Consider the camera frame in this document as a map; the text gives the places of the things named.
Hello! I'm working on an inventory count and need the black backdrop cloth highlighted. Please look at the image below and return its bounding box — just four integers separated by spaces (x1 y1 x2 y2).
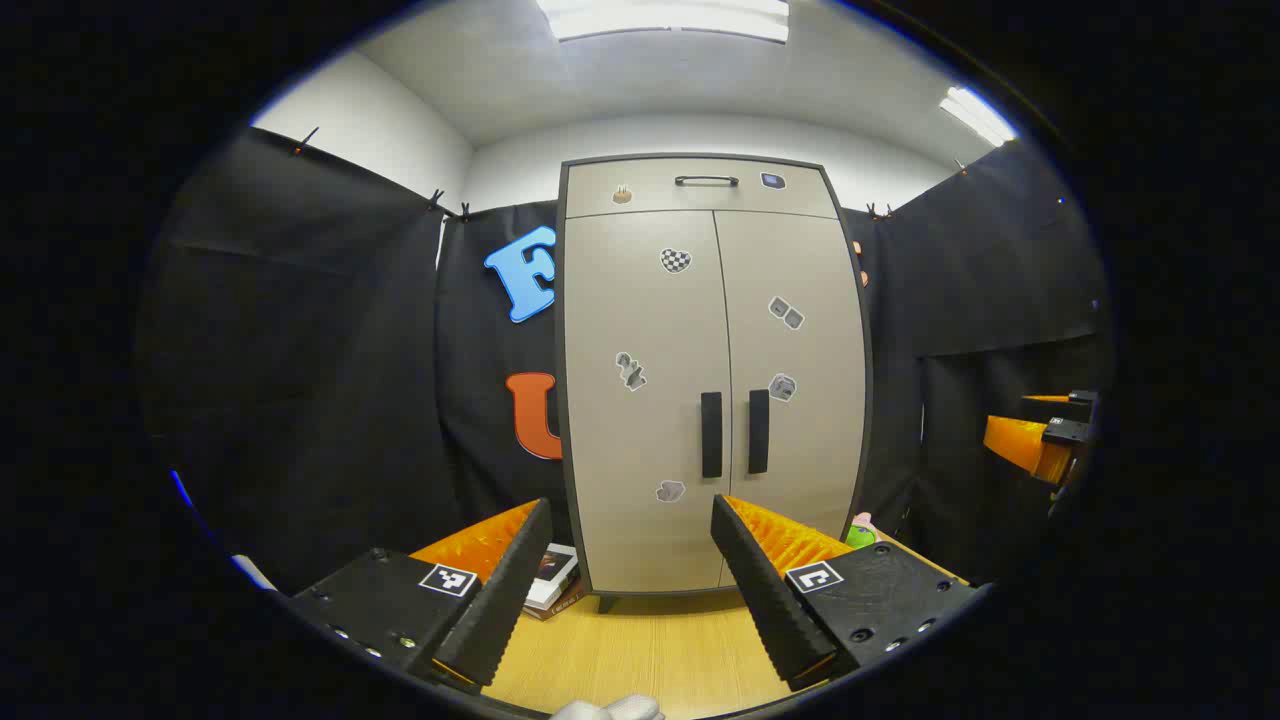
135 125 1116 596

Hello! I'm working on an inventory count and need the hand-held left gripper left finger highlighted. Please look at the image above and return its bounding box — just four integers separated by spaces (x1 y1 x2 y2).
290 497 554 691

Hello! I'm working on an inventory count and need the black door handle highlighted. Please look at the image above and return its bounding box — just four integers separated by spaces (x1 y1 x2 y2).
748 389 771 475
700 391 724 479

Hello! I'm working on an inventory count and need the small ceiling light panel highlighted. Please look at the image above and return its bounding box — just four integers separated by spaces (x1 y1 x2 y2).
938 85 1019 148

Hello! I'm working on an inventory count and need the grey shoe cabinet door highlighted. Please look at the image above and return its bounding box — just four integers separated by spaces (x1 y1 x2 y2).
565 210 734 593
713 208 869 589

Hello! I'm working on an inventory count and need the large ceiling light panel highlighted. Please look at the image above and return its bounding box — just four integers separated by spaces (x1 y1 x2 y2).
535 0 791 44

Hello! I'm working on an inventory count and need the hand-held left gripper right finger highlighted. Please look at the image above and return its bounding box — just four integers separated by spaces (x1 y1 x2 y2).
710 493 993 693

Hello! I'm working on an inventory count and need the grey double-door shoe cabinet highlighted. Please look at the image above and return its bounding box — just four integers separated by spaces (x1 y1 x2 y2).
555 152 874 613

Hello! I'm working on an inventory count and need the brown book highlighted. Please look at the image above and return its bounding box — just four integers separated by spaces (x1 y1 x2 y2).
525 585 586 622

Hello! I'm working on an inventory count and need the grey cabinet drawer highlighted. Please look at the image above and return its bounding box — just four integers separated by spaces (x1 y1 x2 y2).
565 157 839 220

